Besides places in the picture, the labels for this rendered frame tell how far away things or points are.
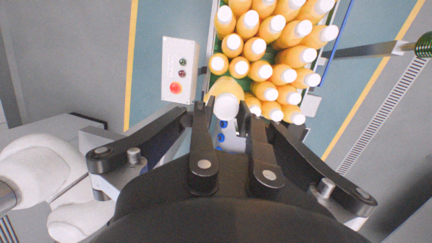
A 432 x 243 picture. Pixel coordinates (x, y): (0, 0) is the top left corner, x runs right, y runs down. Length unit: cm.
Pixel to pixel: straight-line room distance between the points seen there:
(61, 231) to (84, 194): 11
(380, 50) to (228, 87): 57
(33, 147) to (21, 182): 11
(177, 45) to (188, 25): 117
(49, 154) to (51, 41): 191
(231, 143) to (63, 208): 65
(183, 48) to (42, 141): 54
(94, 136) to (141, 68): 115
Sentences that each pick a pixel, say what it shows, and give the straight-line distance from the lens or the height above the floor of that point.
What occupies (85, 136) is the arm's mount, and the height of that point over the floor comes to 106.
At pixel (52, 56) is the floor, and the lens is 251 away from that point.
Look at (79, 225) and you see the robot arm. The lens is 67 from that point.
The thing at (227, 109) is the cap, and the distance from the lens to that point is 21.
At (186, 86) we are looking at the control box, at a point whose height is 110.
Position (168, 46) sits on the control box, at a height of 110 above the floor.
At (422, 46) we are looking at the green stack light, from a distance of 63.
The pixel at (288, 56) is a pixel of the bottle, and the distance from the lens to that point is 57.
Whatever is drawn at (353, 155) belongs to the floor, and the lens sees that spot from 247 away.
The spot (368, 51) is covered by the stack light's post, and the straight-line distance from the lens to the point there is 75.
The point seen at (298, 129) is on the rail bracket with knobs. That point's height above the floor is 100.
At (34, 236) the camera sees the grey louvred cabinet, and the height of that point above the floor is 92.
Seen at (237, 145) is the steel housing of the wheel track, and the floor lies 93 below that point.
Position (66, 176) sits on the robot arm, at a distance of 68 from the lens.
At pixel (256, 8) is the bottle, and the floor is 106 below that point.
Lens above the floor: 158
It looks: 69 degrees down
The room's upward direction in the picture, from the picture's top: 170 degrees counter-clockwise
